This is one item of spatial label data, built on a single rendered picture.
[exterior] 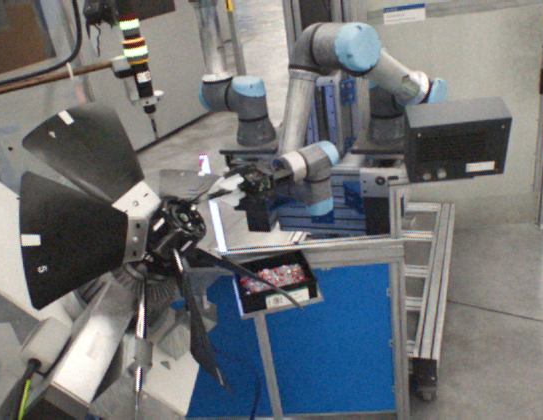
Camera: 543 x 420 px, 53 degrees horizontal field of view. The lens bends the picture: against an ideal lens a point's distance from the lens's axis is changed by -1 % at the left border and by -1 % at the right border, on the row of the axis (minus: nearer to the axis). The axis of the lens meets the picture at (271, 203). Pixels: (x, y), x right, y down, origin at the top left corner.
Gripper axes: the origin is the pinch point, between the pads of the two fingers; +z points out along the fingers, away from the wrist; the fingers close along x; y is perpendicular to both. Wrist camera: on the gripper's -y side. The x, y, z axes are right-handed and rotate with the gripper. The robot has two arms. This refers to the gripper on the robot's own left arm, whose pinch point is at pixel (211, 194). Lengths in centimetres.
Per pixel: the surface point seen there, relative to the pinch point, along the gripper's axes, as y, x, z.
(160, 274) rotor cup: 16.4, 3.7, 21.5
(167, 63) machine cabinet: -405, 90, -149
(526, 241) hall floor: -30, 122, -196
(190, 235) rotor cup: 19.2, -4.6, 14.3
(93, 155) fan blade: -3.6, -17.6, 24.1
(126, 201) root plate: 4.1, -8.5, 21.5
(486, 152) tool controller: 26, 3, -69
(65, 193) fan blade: 17.8, -21.9, 34.6
